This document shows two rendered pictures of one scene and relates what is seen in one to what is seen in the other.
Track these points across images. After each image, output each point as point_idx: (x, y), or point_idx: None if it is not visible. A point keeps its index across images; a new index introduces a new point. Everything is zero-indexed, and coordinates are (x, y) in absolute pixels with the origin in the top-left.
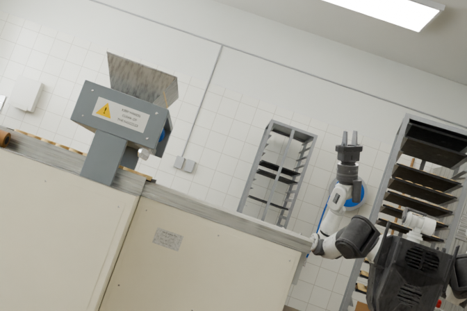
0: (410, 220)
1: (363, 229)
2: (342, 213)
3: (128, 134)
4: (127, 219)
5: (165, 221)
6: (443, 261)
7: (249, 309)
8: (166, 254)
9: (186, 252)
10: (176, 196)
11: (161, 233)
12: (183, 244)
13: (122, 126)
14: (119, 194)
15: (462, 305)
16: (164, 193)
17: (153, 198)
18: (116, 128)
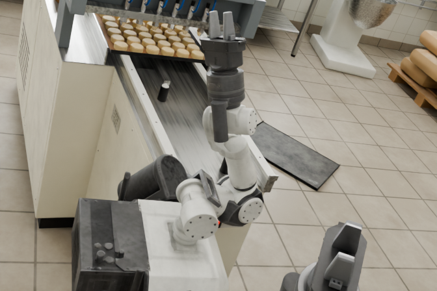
0: (176, 192)
1: (144, 177)
2: (225, 154)
3: None
4: (58, 83)
5: (117, 99)
6: (77, 271)
7: None
8: (113, 134)
9: (119, 138)
10: (127, 75)
11: (114, 111)
12: (119, 128)
13: None
14: (59, 56)
15: None
16: (123, 68)
17: (119, 71)
18: None
